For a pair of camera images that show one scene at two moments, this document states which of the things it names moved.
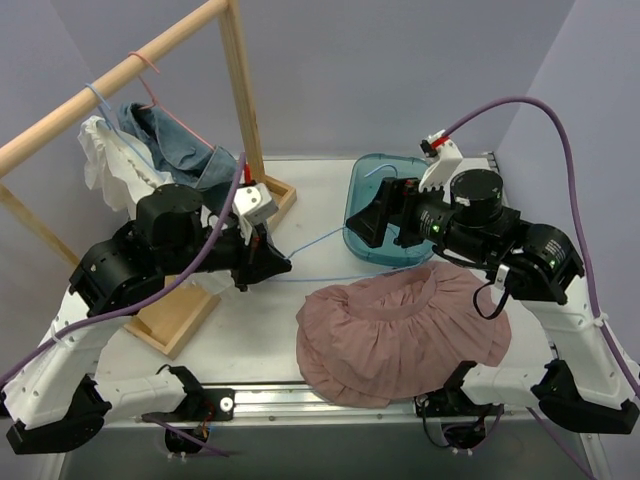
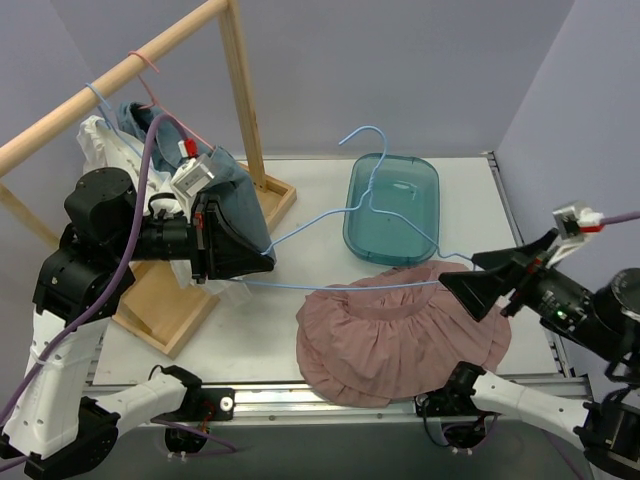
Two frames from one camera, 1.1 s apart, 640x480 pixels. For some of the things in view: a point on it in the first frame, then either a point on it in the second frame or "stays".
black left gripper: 251,257 -> 201,238
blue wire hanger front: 335,232 -> 367,199
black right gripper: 398,212 -> 516,281
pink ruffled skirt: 398,337 stays
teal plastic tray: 367,173 stays
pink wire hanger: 155,103 stays
